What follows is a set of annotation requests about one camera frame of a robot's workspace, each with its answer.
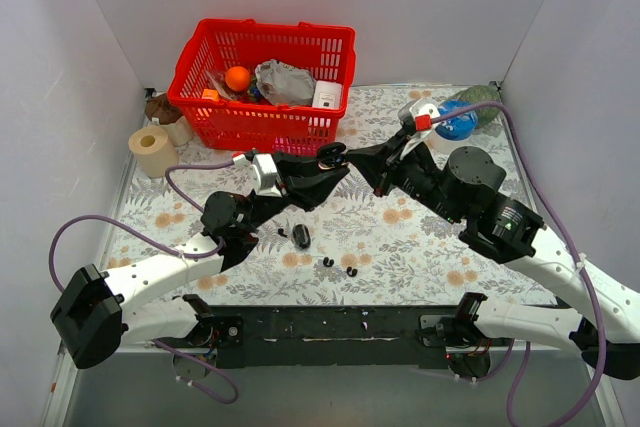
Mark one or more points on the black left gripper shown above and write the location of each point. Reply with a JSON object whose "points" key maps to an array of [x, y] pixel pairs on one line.
{"points": [[288, 179]]}

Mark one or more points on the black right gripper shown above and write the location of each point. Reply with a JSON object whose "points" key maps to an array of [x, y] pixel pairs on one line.
{"points": [[386, 170]]}

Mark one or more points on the glossy black earbud charging case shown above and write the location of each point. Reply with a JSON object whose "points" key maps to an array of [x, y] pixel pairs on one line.
{"points": [[331, 156]]}

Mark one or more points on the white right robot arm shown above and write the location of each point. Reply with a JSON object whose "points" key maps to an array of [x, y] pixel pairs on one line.
{"points": [[600, 315]]}

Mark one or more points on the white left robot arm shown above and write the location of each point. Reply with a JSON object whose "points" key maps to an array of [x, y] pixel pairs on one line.
{"points": [[98, 311]]}

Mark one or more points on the plastic-wrapped black earbud case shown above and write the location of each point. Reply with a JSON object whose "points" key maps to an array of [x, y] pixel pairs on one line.
{"points": [[301, 236]]}

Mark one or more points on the floral patterned table mat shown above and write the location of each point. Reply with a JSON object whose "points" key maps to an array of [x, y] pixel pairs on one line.
{"points": [[404, 254]]}

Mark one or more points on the blue-lidded white container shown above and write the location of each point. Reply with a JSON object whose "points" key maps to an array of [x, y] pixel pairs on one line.
{"points": [[452, 134]]}

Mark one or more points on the white small box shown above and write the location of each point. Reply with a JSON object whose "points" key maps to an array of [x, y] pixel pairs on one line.
{"points": [[327, 95]]}

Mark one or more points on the crumpled grey plastic bag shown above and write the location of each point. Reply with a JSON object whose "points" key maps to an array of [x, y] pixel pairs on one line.
{"points": [[283, 84]]}

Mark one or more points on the orange fruit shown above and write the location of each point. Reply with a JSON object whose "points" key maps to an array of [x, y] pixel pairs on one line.
{"points": [[238, 78]]}

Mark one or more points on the green avocado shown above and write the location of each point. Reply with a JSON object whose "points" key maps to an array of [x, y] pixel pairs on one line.
{"points": [[479, 94]]}

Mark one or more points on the red plastic shopping basket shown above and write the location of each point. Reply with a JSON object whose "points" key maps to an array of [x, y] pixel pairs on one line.
{"points": [[326, 52]]}

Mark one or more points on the clear snack packet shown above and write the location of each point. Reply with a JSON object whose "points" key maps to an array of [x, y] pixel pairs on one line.
{"points": [[216, 81]]}

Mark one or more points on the beige paper roll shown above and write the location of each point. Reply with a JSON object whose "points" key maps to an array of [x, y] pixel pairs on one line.
{"points": [[153, 150]]}

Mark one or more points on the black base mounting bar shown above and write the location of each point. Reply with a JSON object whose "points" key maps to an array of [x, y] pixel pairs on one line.
{"points": [[273, 336]]}

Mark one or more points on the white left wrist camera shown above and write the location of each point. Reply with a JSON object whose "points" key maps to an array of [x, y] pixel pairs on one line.
{"points": [[264, 174]]}

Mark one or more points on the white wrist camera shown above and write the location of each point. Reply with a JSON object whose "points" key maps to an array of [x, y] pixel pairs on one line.
{"points": [[264, 174], [416, 122]]}

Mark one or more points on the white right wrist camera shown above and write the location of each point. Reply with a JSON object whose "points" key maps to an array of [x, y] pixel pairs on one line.
{"points": [[416, 122]]}

